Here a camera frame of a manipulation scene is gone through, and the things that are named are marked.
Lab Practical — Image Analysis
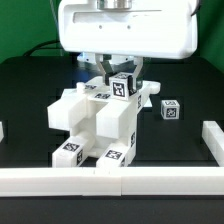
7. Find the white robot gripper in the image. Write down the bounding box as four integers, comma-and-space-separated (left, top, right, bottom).
58, 0, 199, 92

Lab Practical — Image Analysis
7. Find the white tagged cube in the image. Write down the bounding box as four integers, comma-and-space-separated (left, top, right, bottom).
161, 100, 180, 120
109, 72, 131, 100

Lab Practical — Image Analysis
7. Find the white chair back frame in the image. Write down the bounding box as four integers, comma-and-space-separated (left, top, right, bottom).
47, 76, 160, 139

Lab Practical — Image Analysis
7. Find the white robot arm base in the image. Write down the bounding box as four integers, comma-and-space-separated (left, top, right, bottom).
77, 52, 136, 71

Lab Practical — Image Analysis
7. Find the black cable with connector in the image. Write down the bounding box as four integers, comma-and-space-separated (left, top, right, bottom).
22, 39, 64, 58

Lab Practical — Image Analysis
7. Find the white front rail barrier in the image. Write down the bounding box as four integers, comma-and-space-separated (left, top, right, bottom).
0, 167, 224, 197

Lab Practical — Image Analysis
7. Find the white rail barrier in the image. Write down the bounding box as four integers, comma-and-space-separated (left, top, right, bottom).
0, 167, 224, 197
0, 121, 4, 142
202, 121, 224, 167

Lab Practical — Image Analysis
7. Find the white right rail barrier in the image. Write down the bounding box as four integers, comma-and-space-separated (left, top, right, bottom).
202, 121, 224, 167

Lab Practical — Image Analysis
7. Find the white left rail barrier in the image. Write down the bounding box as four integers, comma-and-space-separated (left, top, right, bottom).
0, 121, 4, 142

